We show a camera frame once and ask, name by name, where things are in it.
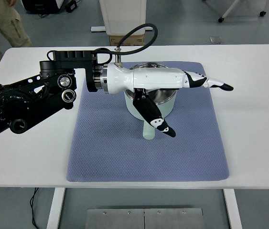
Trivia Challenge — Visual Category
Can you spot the white pedestal stand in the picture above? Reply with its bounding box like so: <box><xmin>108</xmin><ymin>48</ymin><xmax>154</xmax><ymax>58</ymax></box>
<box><xmin>91</xmin><ymin>0</ymin><xmax>147</xmax><ymax>36</ymax></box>

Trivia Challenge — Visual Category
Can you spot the cardboard box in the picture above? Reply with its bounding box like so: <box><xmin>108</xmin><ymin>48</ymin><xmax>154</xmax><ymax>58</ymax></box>
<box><xmin>109</xmin><ymin>34</ymin><xmax>145</xmax><ymax>46</ymax></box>

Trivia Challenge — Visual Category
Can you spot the grey floor outlet cover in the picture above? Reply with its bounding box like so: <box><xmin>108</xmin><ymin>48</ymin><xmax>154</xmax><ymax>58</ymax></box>
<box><xmin>209</xmin><ymin>36</ymin><xmax>223</xmax><ymax>44</ymax></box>

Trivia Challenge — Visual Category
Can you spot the left white table leg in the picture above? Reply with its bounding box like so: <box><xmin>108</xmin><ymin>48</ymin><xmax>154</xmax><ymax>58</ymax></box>
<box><xmin>46</xmin><ymin>187</ymin><xmax>66</xmax><ymax>229</ymax></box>

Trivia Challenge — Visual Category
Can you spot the person in khaki trousers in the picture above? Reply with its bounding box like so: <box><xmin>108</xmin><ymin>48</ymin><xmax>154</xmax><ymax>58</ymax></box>
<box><xmin>0</xmin><ymin>0</ymin><xmax>32</xmax><ymax>61</ymax></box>

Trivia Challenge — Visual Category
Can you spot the green pot with handle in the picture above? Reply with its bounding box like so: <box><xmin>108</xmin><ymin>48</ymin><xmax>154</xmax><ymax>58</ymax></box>
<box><xmin>124</xmin><ymin>62</ymin><xmax>176</xmax><ymax>140</ymax></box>

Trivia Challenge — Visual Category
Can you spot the white table leg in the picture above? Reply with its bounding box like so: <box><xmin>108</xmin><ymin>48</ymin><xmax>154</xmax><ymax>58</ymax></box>
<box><xmin>46</xmin><ymin>187</ymin><xmax>66</xmax><ymax>229</ymax></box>
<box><xmin>223</xmin><ymin>189</ymin><xmax>243</xmax><ymax>229</ymax></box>

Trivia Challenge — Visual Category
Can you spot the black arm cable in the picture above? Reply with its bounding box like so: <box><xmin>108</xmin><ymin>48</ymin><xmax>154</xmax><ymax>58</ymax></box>
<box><xmin>93</xmin><ymin>23</ymin><xmax>159</xmax><ymax>65</ymax></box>

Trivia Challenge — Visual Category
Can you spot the blue quilted mat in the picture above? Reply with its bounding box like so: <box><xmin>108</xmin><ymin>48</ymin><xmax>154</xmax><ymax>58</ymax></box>
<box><xmin>66</xmin><ymin>61</ymin><xmax>230</xmax><ymax>183</ymax></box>

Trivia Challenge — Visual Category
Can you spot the black floor cable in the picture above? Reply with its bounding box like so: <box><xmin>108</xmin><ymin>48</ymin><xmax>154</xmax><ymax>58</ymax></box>
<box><xmin>30</xmin><ymin>187</ymin><xmax>40</xmax><ymax>229</ymax></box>

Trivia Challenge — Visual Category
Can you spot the white wheeled cart frame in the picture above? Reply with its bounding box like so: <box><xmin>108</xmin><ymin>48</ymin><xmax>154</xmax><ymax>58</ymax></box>
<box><xmin>202</xmin><ymin>0</ymin><xmax>267</xmax><ymax>23</ymax></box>

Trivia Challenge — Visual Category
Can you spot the right white table leg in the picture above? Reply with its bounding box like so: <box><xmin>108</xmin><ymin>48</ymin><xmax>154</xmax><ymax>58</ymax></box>
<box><xmin>223</xmin><ymin>189</ymin><xmax>243</xmax><ymax>229</ymax></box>

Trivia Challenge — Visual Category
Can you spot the metal floor plate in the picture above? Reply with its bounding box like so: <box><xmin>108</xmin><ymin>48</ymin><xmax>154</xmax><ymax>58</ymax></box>
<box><xmin>86</xmin><ymin>208</ymin><xmax>205</xmax><ymax>229</ymax></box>

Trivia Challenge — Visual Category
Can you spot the black equipment case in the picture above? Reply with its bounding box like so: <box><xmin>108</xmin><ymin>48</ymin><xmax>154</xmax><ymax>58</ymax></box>
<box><xmin>21</xmin><ymin>0</ymin><xmax>78</xmax><ymax>14</ymax></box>

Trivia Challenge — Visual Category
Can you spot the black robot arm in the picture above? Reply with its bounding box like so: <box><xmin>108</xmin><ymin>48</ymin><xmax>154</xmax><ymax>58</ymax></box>
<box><xmin>0</xmin><ymin>51</ymin><xmax>97</xmax><ymax>134</ymax></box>

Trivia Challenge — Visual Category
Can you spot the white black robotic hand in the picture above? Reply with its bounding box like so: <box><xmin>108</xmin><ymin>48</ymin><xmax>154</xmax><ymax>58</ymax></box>
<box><xmin>91</xmin><ymin>63</ymin><xmax>234</xmax><ymax>137</ymax></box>

